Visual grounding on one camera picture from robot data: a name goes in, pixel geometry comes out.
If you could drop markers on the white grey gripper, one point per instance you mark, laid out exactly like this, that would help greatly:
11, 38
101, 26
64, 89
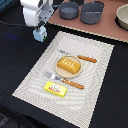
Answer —
35, 11

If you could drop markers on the white blue milk carton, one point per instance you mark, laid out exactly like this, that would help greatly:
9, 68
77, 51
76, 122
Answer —
40, 34

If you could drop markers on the golden bread loaf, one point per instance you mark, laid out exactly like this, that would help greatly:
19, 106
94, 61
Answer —
69, 65

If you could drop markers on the yellow butter box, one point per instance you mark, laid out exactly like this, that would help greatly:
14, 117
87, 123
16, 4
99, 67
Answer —
55, 89

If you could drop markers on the dark grey bowl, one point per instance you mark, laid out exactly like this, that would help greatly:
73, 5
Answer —
69, 10

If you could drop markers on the dark grey pot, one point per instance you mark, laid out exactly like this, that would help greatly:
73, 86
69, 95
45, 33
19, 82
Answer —
91, 12

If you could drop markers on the round wooden plate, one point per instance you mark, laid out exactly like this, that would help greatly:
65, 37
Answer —
65, 74

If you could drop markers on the beige bowl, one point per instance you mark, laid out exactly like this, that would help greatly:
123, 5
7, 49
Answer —
122, 15

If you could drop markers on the silver fork wooden handle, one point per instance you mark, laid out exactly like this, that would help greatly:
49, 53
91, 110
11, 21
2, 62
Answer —
69, 82

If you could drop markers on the knife with wooden handle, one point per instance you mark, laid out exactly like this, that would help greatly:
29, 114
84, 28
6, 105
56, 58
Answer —
79, 56

